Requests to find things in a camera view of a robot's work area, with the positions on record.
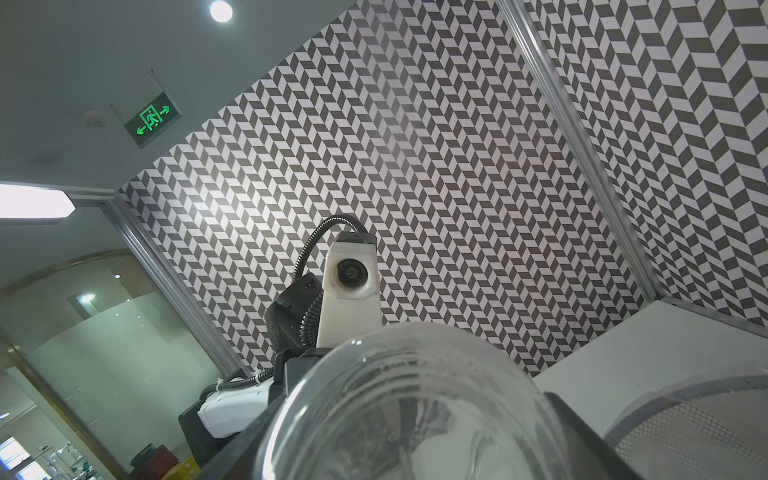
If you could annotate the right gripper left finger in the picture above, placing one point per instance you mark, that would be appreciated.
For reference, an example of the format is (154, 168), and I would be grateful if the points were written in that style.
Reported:
(239, 457)

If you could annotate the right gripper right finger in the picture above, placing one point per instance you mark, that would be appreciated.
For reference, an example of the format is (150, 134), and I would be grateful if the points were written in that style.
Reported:
(589, 456)

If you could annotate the grey mesh trash bin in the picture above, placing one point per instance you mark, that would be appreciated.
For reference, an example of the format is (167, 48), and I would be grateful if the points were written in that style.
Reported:
(715, 429)

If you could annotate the glass jar of mung beans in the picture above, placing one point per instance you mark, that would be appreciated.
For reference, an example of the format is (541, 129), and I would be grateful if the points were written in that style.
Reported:
(415, 401)

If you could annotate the green exit sign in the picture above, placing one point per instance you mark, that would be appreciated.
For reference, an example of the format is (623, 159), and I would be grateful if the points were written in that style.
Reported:
(152, 120)

